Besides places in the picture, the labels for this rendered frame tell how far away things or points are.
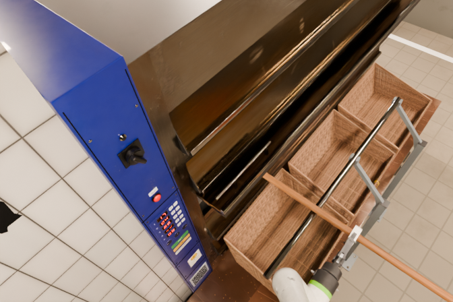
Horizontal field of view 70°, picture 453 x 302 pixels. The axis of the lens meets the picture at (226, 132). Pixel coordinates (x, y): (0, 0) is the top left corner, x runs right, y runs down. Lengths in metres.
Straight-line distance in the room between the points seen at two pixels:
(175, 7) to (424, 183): 2.72
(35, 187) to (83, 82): 0.25
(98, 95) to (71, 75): 0.06
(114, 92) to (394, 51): 3.86
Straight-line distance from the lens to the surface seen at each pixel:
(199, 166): 1.18
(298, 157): 2.08
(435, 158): 3.41
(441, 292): 1.52
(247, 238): 1.99
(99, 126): 0.72
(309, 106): 1.54
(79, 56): 0.71
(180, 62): 0.83
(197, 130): 1.01
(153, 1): 0.92
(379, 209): 1.91
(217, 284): 2.01
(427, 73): 4.15
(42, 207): 0.82
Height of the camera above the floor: 2.54
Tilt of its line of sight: 52 degrees down
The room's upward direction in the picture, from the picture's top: 7 degrees counter-clockwise
